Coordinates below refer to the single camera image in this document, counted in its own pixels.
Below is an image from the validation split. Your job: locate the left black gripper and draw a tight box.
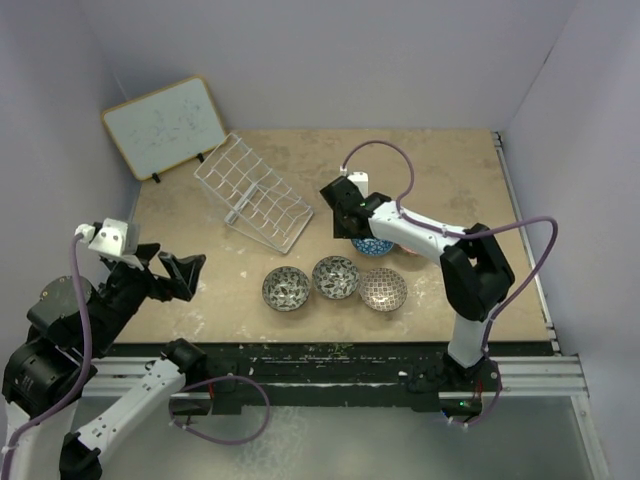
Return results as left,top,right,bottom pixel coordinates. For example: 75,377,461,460
86,241,204,354

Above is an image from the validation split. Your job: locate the blue patterned bowl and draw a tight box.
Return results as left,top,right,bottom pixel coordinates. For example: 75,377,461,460
351,238,395,257

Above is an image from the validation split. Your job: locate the brown lattice pattern bowl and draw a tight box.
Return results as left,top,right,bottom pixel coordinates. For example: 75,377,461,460
359,268,408,312

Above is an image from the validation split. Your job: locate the pink dotted bowl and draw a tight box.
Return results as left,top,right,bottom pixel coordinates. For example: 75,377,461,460
396,244,420,257

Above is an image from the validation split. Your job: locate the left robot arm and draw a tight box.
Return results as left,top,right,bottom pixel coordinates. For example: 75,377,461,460
1,243,206,479

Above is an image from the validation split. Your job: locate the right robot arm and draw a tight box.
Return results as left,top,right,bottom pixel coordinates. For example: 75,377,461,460
320,176,515,391

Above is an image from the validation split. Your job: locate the black floral bowl middle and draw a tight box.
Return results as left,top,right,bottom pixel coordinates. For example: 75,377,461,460
312,256,360,300

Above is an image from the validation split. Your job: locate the black floral bowl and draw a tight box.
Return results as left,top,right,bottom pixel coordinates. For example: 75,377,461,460
262,266,311,312
312,256,360,300

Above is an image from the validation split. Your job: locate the black floral bowl left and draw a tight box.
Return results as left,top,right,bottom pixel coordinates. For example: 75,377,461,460
262,266,311,312

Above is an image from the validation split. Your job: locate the yellow framed whiteboard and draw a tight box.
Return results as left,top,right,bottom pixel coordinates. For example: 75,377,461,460
101,75,227,181

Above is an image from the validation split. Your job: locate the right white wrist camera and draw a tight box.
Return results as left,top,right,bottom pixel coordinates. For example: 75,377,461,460
347,171,369,198

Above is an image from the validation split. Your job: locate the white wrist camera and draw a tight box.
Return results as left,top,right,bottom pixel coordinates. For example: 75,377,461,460
75,218,142,269
347,171,369,198

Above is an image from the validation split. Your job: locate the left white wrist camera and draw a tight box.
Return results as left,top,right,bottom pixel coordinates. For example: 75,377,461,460
75,218,142,269

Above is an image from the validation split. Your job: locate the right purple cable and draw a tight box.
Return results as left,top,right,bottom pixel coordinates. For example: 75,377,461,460
341,140,559,429

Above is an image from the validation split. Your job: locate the purple cable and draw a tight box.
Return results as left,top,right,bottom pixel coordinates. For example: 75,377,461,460
341,140,559,429
0,234,96,456

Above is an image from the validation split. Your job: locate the white wire dish rack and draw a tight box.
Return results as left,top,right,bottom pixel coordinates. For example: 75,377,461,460
194,133,313,254

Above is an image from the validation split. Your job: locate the black mounting base rail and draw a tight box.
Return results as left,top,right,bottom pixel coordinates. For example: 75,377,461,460
99,342,501,416

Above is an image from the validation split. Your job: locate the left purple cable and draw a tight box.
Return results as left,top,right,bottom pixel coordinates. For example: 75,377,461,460
0,234,96,456

